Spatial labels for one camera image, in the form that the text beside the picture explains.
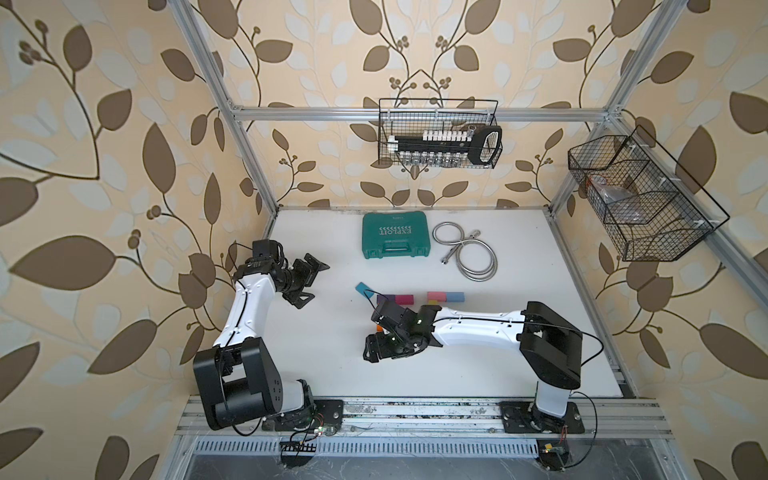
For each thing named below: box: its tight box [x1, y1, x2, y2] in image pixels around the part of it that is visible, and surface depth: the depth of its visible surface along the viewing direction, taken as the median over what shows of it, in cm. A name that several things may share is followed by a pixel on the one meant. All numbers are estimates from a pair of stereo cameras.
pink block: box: [427, 291, 447, 302], surface depth 97 cm
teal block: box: [355, 282, 375, 298], surface depth 101 cm
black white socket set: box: [387, 125, 503, 167], surface depth 86 cm
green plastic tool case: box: [362, 211, 431, 259], surface depth 110 cm
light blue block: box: [446, 292, 465, 302], surface depth 98 cm
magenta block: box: [395, 294, 414, 305], surface depth 96 cm
